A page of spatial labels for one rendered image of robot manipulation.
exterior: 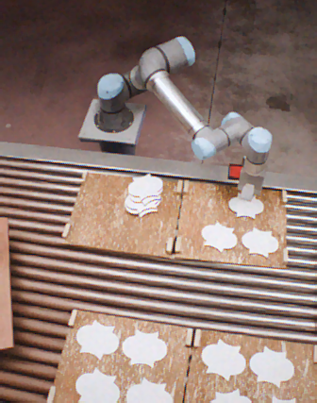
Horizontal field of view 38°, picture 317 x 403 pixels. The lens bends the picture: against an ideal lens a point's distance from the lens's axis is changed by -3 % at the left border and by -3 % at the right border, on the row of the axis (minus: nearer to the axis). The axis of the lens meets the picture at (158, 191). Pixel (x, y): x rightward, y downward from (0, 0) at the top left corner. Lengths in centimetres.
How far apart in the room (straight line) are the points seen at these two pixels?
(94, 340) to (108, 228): 44
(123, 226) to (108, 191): 18
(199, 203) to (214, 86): 207
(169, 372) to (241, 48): 322
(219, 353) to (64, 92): 275
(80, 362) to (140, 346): 20
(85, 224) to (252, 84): 238
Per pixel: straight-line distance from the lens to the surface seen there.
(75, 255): 179
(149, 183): 185
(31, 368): 164
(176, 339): 160
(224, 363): 157
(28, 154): 215
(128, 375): 156
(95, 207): 187
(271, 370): 158
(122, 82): 210
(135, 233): 178
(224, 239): 177
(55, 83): 397
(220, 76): 392
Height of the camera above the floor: 244
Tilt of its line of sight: 52 degrees down
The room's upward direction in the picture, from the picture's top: 2 degrees counter-clockwise
